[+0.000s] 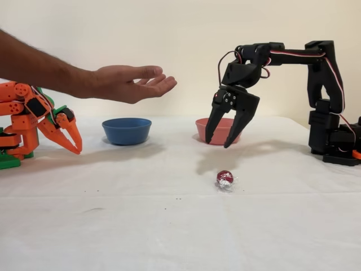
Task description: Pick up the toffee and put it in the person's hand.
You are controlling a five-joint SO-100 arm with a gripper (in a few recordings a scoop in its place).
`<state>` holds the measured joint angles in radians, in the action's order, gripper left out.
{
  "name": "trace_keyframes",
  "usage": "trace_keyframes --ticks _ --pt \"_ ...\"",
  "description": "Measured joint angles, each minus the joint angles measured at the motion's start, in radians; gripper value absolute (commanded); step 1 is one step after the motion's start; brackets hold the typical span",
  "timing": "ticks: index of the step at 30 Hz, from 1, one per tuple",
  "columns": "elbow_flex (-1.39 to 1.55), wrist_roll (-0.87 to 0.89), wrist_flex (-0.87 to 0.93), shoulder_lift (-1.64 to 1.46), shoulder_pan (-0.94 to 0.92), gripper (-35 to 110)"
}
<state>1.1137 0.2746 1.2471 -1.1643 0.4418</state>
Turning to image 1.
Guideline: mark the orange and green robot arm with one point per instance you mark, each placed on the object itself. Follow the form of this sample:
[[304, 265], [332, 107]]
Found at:
[[22, 124]]

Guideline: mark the person's bare hand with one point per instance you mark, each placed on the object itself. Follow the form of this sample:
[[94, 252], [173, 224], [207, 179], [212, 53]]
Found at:
[[124, 84]]

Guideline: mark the orange green gripper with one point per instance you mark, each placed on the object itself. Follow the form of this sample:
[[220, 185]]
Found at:
[[62, 119]]

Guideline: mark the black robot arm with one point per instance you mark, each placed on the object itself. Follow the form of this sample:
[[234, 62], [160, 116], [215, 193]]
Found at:
[[321, 118]]

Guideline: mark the pink bowl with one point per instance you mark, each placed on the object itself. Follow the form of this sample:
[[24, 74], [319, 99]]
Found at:
[[221, 132]]

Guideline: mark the blue bowl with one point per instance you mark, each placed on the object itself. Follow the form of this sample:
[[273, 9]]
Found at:
[[127, 132]]

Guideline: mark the person's bare forearm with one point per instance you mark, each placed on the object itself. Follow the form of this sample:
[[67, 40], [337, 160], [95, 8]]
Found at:
[[42, 67]]

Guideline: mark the red foil-wrapped candy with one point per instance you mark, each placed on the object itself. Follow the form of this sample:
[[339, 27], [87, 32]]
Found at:
[[224, 178]]

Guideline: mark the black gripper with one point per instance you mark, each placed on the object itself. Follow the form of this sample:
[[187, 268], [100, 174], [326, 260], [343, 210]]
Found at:
[[245, 100]]

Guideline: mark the white tablecloth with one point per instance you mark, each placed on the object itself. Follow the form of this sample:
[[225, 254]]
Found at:
[[180, 231]]

